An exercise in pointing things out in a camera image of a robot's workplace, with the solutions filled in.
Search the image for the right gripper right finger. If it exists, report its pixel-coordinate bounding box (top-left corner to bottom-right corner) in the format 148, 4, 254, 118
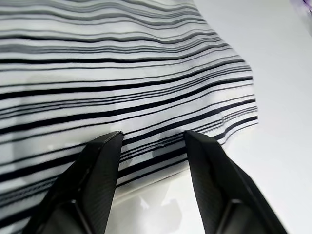
183, 130, 289, 234

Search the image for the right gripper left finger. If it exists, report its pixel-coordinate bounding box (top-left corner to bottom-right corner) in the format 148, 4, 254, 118
24, 131, 123, 234

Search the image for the black and white striped T-shirt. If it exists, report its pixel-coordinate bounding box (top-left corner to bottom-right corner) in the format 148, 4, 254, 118
0, 0, 259, 234

